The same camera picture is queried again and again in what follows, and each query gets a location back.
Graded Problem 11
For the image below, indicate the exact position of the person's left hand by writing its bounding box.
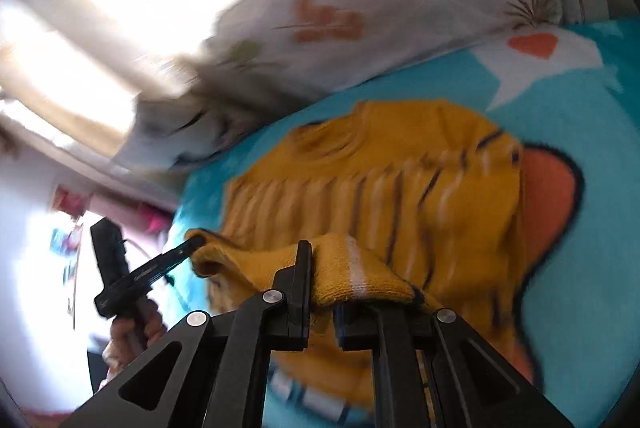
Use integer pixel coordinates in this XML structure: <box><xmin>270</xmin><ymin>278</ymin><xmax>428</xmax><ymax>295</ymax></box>
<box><xmin>101</xmin><ymin>297</ymin><xmax>168</xmax><ymax>379</ymax></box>

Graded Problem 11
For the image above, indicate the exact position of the blue printed blanket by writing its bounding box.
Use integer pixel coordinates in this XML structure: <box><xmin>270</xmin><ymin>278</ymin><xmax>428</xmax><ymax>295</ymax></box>
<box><xmin>162</xmin><ymin>20</ymin><xmax>633</xmax><ymax>428</ymax></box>

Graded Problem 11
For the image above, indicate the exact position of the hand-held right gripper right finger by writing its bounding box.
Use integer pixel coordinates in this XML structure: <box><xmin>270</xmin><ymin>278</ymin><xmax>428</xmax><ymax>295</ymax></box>
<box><xmin>333</xmin><ymin>299</ymin><xmax>575</xmax><ymax>428</ymax></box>

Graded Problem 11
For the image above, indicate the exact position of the white floral pillow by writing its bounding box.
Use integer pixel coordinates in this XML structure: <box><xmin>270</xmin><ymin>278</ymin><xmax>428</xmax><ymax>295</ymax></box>
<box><xmin>112</xmin><ymin>0</ymin><xmax>586</xmax><ymax>173</ymax></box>

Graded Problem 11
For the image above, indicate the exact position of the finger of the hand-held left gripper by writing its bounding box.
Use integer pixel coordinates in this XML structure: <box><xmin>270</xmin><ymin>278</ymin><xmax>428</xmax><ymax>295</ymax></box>
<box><xmin>131</xmin><ymin>235</ymin><xmax>207</xmax><ymax>291</ymax></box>

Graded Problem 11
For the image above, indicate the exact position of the yellow striped knit sweater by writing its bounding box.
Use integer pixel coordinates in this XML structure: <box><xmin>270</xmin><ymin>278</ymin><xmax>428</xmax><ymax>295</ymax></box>
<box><xmin>185</xmin><ymin>100</ymin><xmax>533</xmax><ymax>411</ymax></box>

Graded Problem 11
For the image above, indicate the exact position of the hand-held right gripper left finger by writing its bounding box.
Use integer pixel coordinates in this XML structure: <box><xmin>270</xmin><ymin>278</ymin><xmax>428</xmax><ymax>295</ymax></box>
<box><xmin>59</xmin><ymin>240</ymin><xmax>314</xmax><ymax>428</ymax></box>

